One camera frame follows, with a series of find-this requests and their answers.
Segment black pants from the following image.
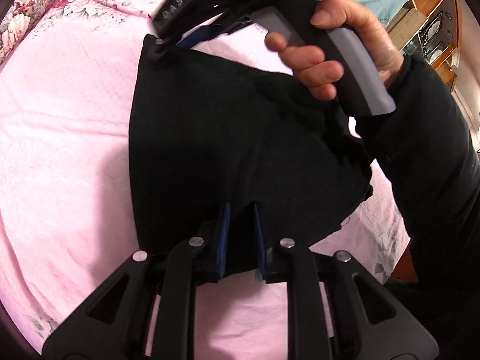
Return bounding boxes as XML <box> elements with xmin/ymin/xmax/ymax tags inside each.
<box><xmin>128</xmin><ymin>35</ymin><xmax>373</xmax><ymax>276</ymax></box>

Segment black sleeved right forearm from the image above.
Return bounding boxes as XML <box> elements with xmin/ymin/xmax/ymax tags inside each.
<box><xmin>356</xmin><ymin>57</ymin><xmax>479</xmax><ymax>310</ymax></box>

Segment right hand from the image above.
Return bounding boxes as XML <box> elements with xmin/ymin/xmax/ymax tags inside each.
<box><xmin>265</xmin><ymin>0</ymin><xmax>404</xmax><ymax>101</ymax></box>

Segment red floral quilt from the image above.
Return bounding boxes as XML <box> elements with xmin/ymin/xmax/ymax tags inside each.
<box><xmin>1</xmin><ymin>0</ymin><xmax>55</xmax><ymax>63</ymax></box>

